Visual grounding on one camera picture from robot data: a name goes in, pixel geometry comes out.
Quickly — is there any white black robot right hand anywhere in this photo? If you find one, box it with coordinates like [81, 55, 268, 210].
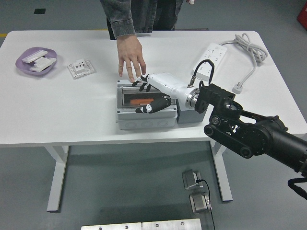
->
[131, 72, 192, 114]

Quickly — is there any person's hand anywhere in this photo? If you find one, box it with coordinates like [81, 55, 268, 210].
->
[117, 34, 147, 83]

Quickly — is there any orange cylinder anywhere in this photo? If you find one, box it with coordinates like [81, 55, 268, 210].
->
[130, 98, 154, 105]

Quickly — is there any grey junction box clear lid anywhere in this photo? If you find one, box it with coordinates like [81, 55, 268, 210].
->
[116, 79, 178, 131]

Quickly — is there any grey cube with round hole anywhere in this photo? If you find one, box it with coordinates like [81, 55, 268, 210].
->
[177, 98, 207, 125]

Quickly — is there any person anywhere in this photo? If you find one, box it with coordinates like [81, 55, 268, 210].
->
[99, 0, 196, 83]

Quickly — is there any white power strip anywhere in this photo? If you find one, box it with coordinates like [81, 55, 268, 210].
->
[192, 42, 228, 81]

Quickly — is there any wide white plastic part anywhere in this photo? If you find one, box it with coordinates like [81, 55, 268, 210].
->
[29, 57, 58, 72]

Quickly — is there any small white plastic part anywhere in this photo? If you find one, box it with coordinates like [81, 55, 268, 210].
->
[33, 56, 49, 68]

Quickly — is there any long white plastic bar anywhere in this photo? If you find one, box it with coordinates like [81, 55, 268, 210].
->
[22, 49, 48, 64]

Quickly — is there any metal foot pedal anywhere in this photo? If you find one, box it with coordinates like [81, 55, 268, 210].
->
[189, 191, 213, 214]
[181, 169, 204, 191]

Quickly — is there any purple tray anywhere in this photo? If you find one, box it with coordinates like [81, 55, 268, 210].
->
[15, 46, 59, 77]

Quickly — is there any white table leg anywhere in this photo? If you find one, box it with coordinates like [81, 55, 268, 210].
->
[209, 140, 233, 203]
[44, 145, 70, 212]

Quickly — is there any yellow floor tape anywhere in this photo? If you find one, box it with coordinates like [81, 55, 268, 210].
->
[0, 28, 108, 38]

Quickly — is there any silver metal plate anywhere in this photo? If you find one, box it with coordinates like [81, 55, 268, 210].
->
[142, 218, 202, 230]
[81, 222, 143, 230]

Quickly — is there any red object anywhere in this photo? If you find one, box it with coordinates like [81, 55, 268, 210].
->
[296, 4, 307, 24]

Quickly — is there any white wall socket panel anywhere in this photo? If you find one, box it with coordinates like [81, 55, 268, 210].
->
[67, 58, 96, 80]

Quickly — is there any grey power strip cord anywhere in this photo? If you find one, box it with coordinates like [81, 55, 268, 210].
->
[219, 33, 268, 95]

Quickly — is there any black pedal cable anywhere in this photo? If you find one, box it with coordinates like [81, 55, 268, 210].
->
[195, 178, 216, 230]

